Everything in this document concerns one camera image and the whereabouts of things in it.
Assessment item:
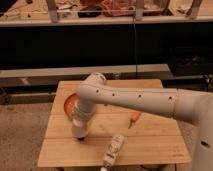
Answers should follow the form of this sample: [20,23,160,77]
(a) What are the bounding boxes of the orange frying pan black handle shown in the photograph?
[63,93,77,120]

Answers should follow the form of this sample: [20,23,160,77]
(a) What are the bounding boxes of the orange toy carrot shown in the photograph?
[128,112,141,128]

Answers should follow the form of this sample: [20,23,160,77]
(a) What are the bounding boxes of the black hanging cable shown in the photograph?
[133,15,139,80]

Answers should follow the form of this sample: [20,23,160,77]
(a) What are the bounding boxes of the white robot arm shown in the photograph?
[72,72,213,171]

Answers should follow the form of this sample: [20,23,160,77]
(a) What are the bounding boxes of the long workbench with clutter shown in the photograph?
[0,0,213,27]

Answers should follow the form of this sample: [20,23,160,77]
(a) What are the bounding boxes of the wooden work table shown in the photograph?
[38,81,191,167]

